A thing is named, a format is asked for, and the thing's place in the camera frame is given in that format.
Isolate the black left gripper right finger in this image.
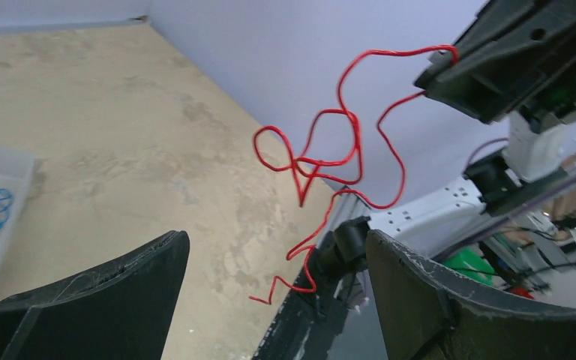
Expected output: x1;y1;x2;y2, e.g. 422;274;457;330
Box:
366;230;576;359

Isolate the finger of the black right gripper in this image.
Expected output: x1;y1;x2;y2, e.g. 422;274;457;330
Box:
415;0;576;124

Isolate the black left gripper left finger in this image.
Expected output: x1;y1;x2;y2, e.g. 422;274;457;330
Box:
0;231;190;359

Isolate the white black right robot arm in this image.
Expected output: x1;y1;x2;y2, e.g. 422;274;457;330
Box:
367;1;576;257

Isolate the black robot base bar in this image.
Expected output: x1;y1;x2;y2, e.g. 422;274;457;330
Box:
252;216;370;359

